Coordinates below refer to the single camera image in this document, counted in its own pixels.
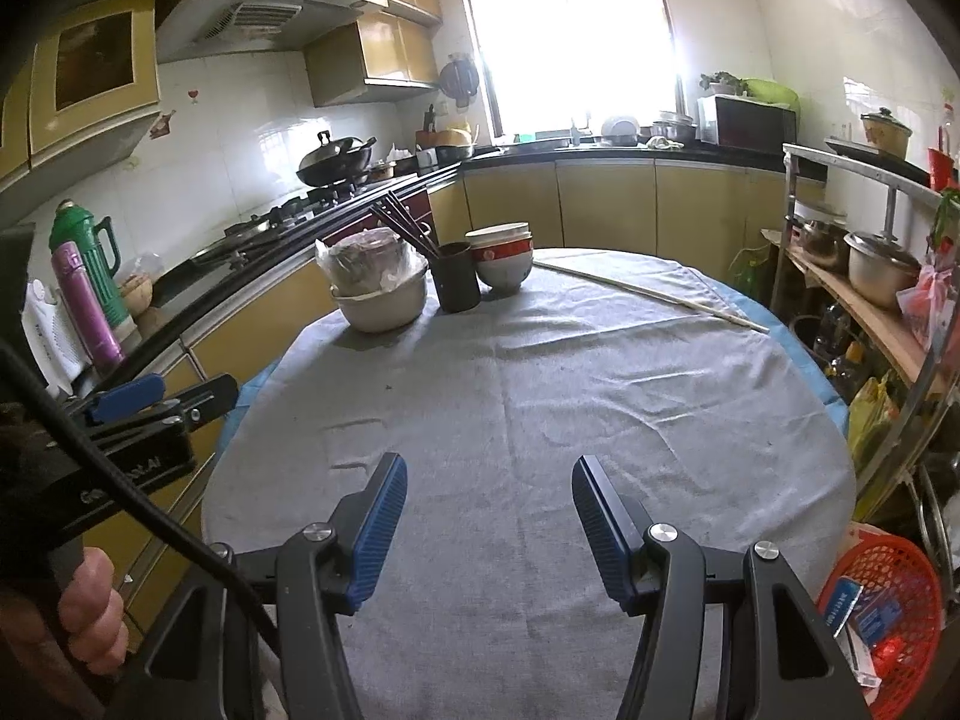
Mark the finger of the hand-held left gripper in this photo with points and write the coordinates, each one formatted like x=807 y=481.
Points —
x=127 y=397
x=210 y=399

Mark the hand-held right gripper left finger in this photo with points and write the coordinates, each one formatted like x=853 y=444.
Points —
x=379 y=532

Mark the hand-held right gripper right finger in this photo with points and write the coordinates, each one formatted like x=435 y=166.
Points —
x=600 y=532

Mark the blue white milk carton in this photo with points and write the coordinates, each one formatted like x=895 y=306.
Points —
x=840 y=611

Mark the long white cardboard box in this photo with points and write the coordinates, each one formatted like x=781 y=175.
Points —
x=862 y=660

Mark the red plastic basket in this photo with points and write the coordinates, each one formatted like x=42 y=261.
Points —
x=915 y=585

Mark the person's left hand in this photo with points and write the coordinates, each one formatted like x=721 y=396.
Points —
x=94 y=615

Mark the white slotted plastic box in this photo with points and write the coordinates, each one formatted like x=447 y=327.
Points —
x=49 y=337

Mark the pink thermos bottle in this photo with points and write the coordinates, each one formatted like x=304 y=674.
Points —
x=86 y=307

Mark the small brown bowl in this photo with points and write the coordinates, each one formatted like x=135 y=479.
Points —
x=136 y=294

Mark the green thermos jug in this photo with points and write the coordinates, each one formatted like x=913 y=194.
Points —
x=94 y=262

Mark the large bowl with plastic cover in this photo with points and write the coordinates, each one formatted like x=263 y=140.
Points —
x=379 y=300

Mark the gas stove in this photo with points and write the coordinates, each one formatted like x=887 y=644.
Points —
x=300 y=214

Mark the long wooden stick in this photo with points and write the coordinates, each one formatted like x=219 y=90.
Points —
x=652 y=292

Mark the bundle of dark chopsticks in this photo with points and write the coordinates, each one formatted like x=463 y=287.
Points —
x=405 y=225

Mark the blue underlay cloth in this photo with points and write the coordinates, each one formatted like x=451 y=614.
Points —
x=825 y=390

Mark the black chopstick holder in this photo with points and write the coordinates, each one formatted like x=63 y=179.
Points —
x=456 y=277

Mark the black wok with lid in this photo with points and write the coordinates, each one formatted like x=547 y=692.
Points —
x=334 y=157

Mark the stacked red white bowls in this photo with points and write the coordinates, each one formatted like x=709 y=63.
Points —
x=502 y=262

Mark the yellow plastic bag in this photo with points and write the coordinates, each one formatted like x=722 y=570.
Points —
x=874 y=420

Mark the yellow lower cabinets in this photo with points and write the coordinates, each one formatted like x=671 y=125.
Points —
x=600 y=202

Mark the yellow cabinets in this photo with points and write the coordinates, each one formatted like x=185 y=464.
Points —
x=600 y=202
x=390 y=52

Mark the yellow kitchen container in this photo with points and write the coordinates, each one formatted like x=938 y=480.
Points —
x=446 y=136

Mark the small steel pot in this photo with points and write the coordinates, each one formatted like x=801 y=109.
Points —
x=821 y=244

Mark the black kitchen countertop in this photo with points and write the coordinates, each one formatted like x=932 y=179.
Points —
x=600 y=152

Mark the large steel pot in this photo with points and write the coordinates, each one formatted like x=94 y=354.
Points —
x=881 y=270

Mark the range hood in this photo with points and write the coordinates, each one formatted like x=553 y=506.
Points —
x=255 y=15

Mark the yellow upper cabinets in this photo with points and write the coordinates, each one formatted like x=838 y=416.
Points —
x=390 y=52

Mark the thin red plastic bag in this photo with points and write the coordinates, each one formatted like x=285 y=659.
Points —
x=922 y=300

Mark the white dishes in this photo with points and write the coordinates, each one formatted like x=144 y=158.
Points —
x=619 y=131

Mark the hanging dark pan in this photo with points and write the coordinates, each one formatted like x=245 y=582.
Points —
x=459 y=79

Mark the steel pots by window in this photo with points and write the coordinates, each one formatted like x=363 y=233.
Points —
x=673 y=127

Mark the metal storage rack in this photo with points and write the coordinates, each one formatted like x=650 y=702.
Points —
x=890 y=214

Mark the microwave oven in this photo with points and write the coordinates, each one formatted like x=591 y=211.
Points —
x=750 y=124

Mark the potted green plant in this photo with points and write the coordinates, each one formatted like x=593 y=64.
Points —
x=720 y=82

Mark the green plastic bag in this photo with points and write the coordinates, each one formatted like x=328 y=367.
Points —
x=772 y=92

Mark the enamel pot with lid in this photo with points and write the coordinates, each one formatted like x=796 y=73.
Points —
x=886 y=135

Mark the red bottle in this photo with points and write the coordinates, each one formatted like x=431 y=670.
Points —
x=941 y=165

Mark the window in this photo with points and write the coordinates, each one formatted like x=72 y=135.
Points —
x=570 y=30

